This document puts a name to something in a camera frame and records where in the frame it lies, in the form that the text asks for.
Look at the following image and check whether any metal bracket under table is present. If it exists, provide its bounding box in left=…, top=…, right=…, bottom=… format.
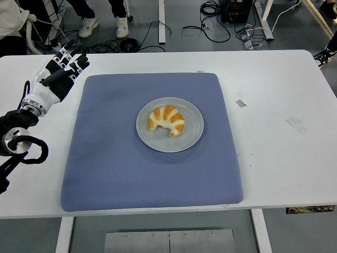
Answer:
left=286, top=205, right=336, bottom=215

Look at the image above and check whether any long looped black cable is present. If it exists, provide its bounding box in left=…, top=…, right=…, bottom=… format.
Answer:
left=182, top=0, right=231, bottom=43

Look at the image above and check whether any white table leg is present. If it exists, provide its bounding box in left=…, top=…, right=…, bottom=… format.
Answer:
left=54, top=216, right=75, bottom=253
left=250, top=208, right=273, bottom=253

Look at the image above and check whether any person with white shoes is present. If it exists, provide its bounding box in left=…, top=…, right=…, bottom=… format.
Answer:
left=65, top=0, right=130, bottom=39

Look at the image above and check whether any grey round plate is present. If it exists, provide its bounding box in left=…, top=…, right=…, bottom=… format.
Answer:
left=136, top=96, right=205, bottom=153

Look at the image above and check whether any large clear tape piece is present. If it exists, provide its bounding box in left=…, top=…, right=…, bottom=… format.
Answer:
left=285, top=116, right=309, bottom=135

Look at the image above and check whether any grey metal plate with screws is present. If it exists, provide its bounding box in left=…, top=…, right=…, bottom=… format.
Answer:
left=104, top=229, right=235, bottom=253

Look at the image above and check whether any golden croissant bread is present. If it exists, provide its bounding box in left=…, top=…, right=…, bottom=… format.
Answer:
left=147, top=104, right=185, bottom=137

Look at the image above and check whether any coiled black cable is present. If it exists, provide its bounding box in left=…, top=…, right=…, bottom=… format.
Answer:
left=120, top=37, right=139, bottom=53

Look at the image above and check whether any blue quilted mat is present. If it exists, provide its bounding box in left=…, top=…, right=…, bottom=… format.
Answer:
left=60, top=72, right=244, bottom=213

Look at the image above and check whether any person with dark shoe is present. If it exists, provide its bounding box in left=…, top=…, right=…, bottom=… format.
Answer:
left=319, top=0, right=337, bottom=20

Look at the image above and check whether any person seated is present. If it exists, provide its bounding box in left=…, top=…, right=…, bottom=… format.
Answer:
left=0, top=0, right=37, bottom=56

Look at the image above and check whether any black equipment box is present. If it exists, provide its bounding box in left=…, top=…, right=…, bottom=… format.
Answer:
left=220, top=0, right=255, bottom=24

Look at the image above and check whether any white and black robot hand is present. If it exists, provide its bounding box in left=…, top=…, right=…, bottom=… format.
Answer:
left=25, top=39, right=91, bottom=113

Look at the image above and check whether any person with black shoe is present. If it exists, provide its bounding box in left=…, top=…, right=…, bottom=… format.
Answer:
left=313, top=31, right=337, bottom=70

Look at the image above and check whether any white desk leg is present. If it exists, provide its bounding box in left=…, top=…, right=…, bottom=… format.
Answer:
left=259, top=0, right=275, bottom=41
left=157, top=0, right=166, bottom=45

